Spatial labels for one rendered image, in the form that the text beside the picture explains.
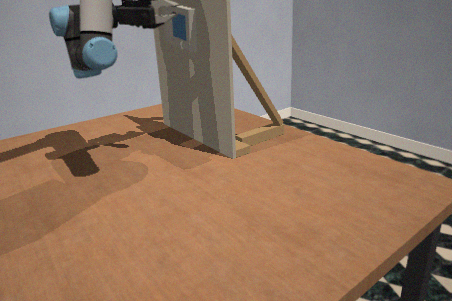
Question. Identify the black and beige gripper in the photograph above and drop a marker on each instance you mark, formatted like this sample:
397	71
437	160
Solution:
160	19

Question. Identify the beige board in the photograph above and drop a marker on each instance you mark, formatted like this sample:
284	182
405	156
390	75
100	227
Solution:
197	87

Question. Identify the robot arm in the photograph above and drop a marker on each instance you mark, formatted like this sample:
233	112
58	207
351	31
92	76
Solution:
91	40

